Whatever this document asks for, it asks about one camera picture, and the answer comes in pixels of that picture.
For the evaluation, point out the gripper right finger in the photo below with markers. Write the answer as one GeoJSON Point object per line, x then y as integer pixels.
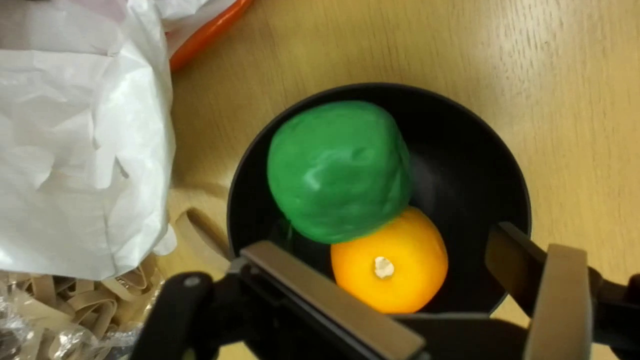
{"type": "Point", "coordinates": [561, 301]}

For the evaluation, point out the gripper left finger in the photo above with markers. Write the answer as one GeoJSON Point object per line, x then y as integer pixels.
{"type": "Point", "coordinates": [333, 301]}

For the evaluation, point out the orange toy fruit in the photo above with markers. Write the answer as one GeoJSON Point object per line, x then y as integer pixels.
{"type": "Point", "coordinates": [400, 267]}

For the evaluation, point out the green toy apple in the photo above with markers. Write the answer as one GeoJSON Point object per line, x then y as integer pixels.
{"type": "Point", "coordinates": [336, 170]}

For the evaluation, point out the black bowl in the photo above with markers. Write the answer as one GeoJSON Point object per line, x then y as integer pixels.
{"type": "Point", "coordinates": [466, 172]}

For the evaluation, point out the clear bag of rubber bands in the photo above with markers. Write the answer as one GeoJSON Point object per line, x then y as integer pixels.
{"type": "Point", "coordinates": [81, 306]}

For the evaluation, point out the white plastic bag orange print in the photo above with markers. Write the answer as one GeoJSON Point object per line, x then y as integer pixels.
{"type": "Point", "coordinates": [73, 147]}

